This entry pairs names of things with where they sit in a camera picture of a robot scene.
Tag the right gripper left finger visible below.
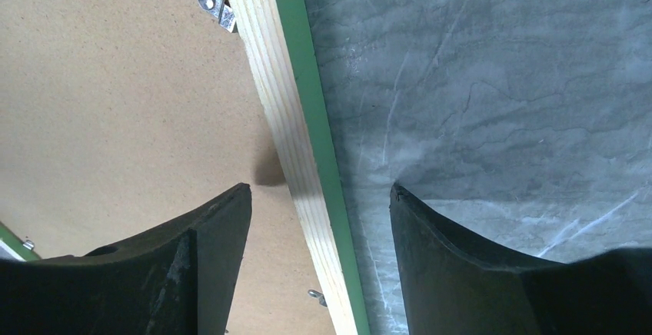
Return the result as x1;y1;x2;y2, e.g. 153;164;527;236
1;183;252;334

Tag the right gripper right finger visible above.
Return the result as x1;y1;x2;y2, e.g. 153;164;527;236
390;184;651;334

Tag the brown backing board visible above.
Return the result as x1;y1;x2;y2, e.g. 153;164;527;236
0;0;338;335

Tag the wooden picture frame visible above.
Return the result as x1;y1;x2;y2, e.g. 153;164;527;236
0;0;372;335

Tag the lower metal turn clip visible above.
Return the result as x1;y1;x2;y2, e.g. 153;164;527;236
308;289;328;307

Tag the bottom edge metal turn clip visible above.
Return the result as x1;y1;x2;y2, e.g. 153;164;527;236
22;240;35;250

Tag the upper metal turn clip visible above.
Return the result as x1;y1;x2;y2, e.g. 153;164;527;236
197;0;237;33

